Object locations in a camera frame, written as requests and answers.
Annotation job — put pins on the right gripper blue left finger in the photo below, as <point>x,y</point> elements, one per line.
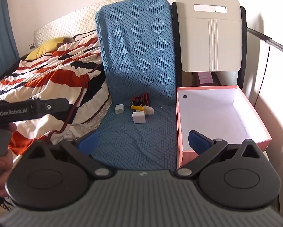
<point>88,143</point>

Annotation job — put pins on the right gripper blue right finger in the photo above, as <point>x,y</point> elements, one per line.
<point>199,142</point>

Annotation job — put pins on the white usb charger cube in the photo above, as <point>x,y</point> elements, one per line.
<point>119,109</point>

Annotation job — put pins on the white power adapter box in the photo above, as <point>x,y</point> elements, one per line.
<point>139,117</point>

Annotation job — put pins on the white fluffy plush toy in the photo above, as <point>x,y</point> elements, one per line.
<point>148,110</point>

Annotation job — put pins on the yellow handle screwdriver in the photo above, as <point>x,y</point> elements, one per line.
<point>137,108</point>

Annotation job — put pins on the red black lion dance figurine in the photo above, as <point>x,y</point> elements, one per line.
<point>141,100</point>

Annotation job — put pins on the person's left hand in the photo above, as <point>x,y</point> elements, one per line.
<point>6,157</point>

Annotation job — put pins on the pink cardboard box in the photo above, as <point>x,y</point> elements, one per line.
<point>216,112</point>

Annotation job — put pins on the blue curtain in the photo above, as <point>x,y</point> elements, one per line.
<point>8,49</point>

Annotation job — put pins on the small pink box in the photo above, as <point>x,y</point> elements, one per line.
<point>205,78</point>

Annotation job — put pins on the striped red white black blanket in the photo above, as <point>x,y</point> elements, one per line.
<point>75,72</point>

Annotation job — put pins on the yellow pillow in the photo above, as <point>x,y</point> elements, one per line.
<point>49,46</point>

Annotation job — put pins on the white folding chair back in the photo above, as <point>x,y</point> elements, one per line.
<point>210,34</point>

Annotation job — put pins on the white quilted headboard cushion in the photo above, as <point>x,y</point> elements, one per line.
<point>69,25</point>

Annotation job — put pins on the blue textured sofa cover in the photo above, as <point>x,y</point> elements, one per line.
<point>137,50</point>

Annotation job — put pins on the black metal rail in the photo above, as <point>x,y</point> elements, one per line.
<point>265,38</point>

